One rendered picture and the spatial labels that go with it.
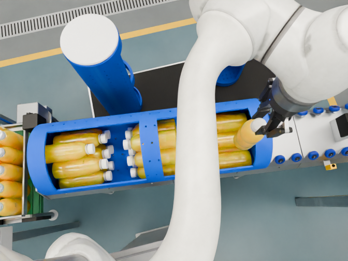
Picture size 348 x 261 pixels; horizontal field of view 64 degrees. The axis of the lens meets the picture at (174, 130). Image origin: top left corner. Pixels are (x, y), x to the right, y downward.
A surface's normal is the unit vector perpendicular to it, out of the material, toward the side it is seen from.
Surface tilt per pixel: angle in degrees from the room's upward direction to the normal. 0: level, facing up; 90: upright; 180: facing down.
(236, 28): 50
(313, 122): 0
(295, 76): 89
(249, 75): 0
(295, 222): 0
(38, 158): 11
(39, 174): 32
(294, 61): 71
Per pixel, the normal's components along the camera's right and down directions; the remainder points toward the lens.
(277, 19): -0.13, 0.10
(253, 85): -0.02, -0.25
